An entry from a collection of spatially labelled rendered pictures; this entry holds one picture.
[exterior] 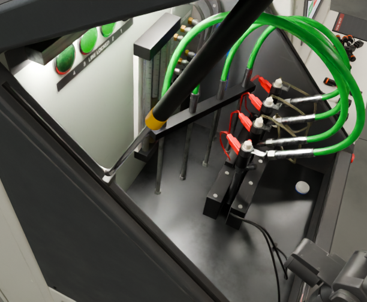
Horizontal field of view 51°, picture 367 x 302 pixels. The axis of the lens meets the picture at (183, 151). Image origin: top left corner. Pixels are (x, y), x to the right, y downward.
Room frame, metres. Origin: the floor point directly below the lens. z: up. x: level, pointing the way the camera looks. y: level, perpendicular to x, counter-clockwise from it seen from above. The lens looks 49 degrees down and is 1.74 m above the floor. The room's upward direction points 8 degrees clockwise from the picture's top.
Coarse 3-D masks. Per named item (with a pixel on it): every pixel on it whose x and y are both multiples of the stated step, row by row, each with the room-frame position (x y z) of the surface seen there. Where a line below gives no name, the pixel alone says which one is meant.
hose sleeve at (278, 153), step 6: (276, 150) 0.55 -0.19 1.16; (282, 150) 0.54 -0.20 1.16; (288, 150) 0.54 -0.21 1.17; (294, 150) 0.53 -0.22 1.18; (300, 150) 0.53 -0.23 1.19; (306, 150) 0.52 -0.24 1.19; (312, 150) 0.52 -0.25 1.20; (276, 156) 0.54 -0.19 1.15; (282, 156) 0.53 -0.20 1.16; (288, 156) 0.53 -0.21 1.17; (294, 156) 0.52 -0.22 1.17; (300, 156) 0.52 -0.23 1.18; (306, 156) 0.52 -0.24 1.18; (312, 156) 0.52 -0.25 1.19
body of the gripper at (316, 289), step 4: (316, 284) 0.32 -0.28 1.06; (320, 284) 0.32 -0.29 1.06; (308, 288) 0.31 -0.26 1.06; (312, 288) 0.31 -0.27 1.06; (316, 288) 0.31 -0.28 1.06; (320, 288) 0.29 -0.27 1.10; (308, 292) 0.30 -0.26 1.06; (312, 292) 0.30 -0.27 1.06; (316, 292) 0.28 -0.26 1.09; (320, 292) 0.28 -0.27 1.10; (308, 296) 0.29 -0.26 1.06; (312, 296) 0.28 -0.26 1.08; (316, 296) 0.28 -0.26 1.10; (320, 296) 0.27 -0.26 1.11; (308, 300) 0.28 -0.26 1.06; (312, 300) 0.28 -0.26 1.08; (316, 300) 0.27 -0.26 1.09; (320, 300) 0.27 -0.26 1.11
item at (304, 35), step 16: (224, 16) 0.59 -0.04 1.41; (272, 16) 0.57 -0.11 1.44; (192, 32) 0.61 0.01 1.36; (304, 32) 0.55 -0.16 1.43; (176, 48) 0.62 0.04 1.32; (320, 48) 0.54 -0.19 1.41; (176, 64) 0.62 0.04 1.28; (336, 64) 0.53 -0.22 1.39; (352, 80) 0.52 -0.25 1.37; (336, 144) 0.51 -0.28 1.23
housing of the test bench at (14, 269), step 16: (0, 192) 0.34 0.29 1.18; (0, 208) 0.35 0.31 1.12; (0, 224) 0.36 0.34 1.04; (16, 224) 0.34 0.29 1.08; (0, 240) 0.37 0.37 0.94; (16, 240) 0.35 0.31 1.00; (0, 256) 0.38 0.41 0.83; (16, 256) 0.36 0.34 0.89; (32, 256) 0.34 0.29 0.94; (0, 272) 0.40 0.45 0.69; (16, 272) 0.37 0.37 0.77; (32, 272) 0.35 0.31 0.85; (0, 288) 0.42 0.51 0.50; (16, 288) 0.39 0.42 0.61; (32, 288) 0.36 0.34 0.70; (48, 288) 0.35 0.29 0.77
